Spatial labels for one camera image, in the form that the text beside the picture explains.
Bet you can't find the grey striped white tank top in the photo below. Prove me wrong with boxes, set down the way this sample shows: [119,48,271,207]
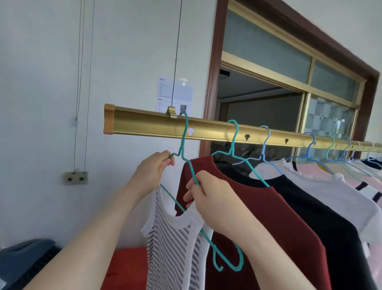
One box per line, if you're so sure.
[140,182,214,290]

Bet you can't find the thin steel lift cables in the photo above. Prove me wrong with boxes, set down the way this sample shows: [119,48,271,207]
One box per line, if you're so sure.
[73,0,183,174]

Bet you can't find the white paper notice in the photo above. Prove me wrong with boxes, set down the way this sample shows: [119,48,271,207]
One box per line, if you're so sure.
[155,76,194,116]

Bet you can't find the dark red t-shirt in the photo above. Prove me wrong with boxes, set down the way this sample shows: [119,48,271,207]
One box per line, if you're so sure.
[175,155,332,290]

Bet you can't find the brown door frame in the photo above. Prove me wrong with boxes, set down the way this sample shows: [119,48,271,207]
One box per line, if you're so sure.
[199,0,381,156]

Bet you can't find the person's right hand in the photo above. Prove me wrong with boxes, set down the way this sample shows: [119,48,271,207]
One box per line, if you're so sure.
[182,170,254,239]

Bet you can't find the person's left forearm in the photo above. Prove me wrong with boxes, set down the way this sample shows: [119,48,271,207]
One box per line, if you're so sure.
[23,185,156,290]

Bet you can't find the gold framed glass door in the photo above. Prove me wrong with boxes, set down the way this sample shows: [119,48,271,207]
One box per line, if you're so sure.
[219,0,368,162]

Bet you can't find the gold clothes rail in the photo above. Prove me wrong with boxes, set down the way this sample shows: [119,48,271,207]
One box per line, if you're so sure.
[103,104,382,153]

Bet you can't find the pink t-shirt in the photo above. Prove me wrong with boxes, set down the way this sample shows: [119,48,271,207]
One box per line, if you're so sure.
[298,163,382,210]

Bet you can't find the blue broom head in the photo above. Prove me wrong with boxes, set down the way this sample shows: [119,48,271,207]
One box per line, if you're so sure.
[0,239,62,290]

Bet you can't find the white lace blouse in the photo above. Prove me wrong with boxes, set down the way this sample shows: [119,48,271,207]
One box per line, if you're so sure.
[249,158,382,244]

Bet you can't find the small wall cable bracket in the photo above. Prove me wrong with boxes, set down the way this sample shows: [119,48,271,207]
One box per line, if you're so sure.
[62,170,89,185]

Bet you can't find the person's left hand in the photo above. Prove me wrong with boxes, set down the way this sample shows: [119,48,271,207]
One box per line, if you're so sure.
[127,150,176,196]

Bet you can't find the person's right forearm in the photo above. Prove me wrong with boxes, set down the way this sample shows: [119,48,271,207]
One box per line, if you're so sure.
[232,215,317,290]

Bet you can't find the teal wire hanger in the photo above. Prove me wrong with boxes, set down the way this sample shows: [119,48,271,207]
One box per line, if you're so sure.
[310,136,370,180]
[211,119,271,189]
[160,111,245,272]

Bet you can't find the black t-shirt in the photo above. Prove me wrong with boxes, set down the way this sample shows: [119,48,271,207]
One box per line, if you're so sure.
[214,161,378,290]

